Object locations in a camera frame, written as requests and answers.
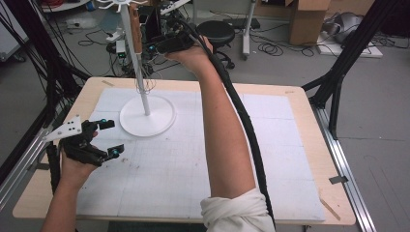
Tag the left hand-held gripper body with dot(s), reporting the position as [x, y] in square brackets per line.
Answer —
[77, 146]

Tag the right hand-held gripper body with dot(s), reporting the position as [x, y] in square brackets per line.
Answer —
[179, 42]

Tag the white hook rack stand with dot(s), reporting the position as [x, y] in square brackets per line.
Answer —
[146, 116]

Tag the person's right hand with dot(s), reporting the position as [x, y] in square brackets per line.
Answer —
[191, 56]

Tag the person's left hand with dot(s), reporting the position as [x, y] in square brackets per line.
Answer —
[74, 172]

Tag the black computer tower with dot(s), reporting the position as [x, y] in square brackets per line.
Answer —
[153, 25]

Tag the white stand leg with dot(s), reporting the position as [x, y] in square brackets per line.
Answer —
[193, 13]
[248, 29]

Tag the beige tape piece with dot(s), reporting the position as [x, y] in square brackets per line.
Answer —
[107, 83]

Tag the white power strip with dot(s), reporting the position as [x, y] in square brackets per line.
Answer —
[115, 35]

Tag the black round stool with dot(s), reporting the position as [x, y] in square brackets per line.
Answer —
[219, 32]

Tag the black tape piece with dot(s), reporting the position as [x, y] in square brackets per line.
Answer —
[338, 179]
[40, 166]

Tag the white grid mat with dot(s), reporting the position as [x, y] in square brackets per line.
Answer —
[154, 174]

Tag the flat black device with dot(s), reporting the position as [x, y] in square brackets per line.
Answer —
[241, 23]

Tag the white round table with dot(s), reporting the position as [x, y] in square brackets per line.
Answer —
[64, 5]

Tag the brown cardboard box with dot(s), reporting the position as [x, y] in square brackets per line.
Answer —
[304, 22]

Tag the white rolled sleeve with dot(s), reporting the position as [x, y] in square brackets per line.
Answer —
[235, 212]

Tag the grey rounded device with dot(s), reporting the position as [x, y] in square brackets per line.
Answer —
[343, 25]

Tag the white floor board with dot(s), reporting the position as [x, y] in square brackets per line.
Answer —
[354, 50]

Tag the aluminium rail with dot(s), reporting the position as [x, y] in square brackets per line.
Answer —
[22, 164]
[345, 167]

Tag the black metal frame stand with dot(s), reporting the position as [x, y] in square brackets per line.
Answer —
[48, 64]
[348, 54]

